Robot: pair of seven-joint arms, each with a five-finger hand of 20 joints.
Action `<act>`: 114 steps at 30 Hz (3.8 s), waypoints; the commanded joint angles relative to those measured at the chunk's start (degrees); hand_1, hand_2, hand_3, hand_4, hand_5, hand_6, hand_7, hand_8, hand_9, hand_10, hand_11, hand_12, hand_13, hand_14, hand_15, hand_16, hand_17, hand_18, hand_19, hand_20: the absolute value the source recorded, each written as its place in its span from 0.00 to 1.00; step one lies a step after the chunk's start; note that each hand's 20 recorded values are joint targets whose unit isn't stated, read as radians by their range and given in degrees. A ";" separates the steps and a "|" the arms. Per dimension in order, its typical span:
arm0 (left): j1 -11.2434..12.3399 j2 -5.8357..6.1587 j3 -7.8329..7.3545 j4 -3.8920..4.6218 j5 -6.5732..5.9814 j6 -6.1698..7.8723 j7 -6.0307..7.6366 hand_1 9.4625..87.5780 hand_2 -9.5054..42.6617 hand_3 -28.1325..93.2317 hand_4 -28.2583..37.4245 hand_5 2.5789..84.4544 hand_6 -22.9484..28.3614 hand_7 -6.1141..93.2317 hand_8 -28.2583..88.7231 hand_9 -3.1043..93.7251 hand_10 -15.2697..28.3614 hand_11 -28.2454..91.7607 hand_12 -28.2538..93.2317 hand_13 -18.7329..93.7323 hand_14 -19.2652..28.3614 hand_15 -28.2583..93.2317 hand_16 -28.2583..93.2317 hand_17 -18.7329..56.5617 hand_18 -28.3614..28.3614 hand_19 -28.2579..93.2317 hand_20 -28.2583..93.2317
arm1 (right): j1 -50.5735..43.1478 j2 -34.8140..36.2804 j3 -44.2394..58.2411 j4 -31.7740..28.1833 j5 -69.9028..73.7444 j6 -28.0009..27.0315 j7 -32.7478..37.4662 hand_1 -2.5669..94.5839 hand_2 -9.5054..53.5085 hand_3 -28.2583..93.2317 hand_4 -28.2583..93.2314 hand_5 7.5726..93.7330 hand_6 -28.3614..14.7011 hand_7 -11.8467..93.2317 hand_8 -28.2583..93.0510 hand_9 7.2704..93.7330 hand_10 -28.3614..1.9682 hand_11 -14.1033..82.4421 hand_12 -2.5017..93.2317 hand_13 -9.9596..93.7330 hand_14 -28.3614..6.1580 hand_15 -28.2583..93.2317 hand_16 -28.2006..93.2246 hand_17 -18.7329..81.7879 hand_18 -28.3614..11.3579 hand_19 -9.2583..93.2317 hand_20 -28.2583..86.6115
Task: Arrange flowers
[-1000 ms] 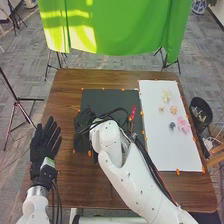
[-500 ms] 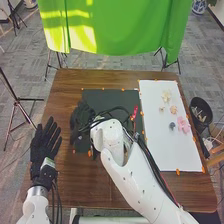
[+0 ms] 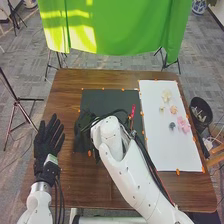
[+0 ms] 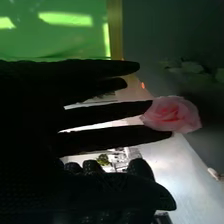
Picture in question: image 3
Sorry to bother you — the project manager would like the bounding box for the black cable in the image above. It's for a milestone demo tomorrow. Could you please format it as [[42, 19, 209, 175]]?
[[83, 108, 135, 132]]

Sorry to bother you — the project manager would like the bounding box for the white flower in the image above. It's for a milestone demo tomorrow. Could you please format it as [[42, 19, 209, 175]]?
[[161, 87, 174, 103]]

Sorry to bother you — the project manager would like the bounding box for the tripod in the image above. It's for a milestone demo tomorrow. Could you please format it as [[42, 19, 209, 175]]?
[[0, 66, 45, 152]]

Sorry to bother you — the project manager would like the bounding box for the white sheet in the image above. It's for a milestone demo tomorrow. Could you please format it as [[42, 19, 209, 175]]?
[[137, 79, 205, 174]]

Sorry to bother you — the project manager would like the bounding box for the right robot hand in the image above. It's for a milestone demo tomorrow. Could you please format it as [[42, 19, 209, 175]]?
[[73, 109, 101, 164]]

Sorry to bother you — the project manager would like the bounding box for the black round container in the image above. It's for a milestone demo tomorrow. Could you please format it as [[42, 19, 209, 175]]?
[[189, 96, 214, 135]]

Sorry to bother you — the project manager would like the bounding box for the red flower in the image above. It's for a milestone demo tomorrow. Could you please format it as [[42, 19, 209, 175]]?
[[129, 104, 138, 130]]

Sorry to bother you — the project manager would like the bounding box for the pink flower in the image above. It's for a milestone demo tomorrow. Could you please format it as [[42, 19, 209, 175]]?
[[176, 115, 192, 135]]

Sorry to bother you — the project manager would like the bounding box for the dark mat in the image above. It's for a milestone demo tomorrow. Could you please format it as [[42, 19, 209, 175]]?
[[79, 88, 146, 155]]

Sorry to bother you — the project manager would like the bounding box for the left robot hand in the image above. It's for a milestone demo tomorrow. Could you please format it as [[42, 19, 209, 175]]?
[[33, 113, 66, 176]]

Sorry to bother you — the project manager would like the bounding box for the peach flower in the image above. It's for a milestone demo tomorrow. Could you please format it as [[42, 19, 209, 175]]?
[[169, 104, 179, 115]]

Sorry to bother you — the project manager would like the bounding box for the blue and white vase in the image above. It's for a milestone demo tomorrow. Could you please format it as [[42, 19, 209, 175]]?
[[191, 0, 210, 16]]

